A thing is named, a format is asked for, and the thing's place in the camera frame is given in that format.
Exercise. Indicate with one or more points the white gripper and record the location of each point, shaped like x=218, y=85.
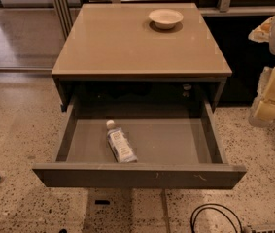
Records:
x=263, y=110

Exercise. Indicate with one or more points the blue plastic bottle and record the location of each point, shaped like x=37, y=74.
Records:
x=119, y=144

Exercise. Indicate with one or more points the open grey top drawer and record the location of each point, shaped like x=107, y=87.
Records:
x=176, y=143

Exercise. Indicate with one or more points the grey cabinet with counter top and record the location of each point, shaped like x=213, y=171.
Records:
x=119, y=42

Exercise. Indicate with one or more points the white ceramic bowl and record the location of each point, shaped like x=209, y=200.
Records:
x=165, y=18

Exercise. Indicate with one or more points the white power strip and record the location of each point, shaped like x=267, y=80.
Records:
x=265, y=228

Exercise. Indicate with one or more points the metal window frame rail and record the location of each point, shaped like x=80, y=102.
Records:
x=63, y=12

